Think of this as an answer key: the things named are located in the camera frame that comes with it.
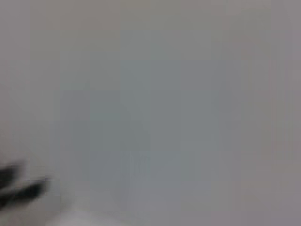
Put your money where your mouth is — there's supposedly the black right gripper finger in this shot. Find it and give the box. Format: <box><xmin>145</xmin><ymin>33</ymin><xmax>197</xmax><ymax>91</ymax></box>
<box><xmin>0</xmin><ymin>161</ymin><xmax>28</xmax><ymax>188</ymax></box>
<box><xmin>0</xmin><ymin>181</ymin><xmax>51</xmax><ymax>208</ymax></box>

